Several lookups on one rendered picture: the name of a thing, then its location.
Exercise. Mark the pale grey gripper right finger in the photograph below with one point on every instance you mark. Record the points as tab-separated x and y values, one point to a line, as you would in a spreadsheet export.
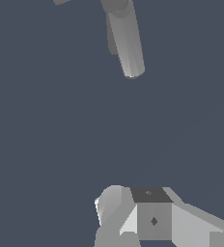
154	222

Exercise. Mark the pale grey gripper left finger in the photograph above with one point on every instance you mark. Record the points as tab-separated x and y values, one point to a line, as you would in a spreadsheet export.
112	205

